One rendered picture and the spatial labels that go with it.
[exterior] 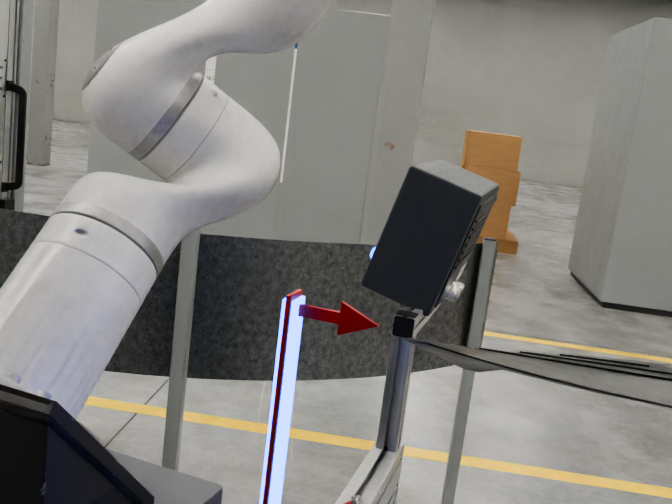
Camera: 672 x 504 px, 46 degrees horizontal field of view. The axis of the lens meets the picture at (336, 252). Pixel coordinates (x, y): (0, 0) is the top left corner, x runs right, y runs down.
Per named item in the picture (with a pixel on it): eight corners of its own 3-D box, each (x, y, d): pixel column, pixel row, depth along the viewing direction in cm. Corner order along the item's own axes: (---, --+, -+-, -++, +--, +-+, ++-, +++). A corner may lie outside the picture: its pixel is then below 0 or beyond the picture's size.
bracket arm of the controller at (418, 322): (412, 340, 107) (415, 318, 106) (390, 335, 108) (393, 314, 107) (441, 304, 129) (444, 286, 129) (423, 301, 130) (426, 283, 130)
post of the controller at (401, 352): (395, 453, 110) (415, 317, 106) (375, 448, 111) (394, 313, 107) (400, 445, 113) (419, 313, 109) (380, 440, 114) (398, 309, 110)
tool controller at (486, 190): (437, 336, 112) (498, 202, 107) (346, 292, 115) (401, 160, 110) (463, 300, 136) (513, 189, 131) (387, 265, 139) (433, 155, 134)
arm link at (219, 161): (32, 232, 82) (140, 78, 94) (177, 327, 89) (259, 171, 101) (71, 197, 73) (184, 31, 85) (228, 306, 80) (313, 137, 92)
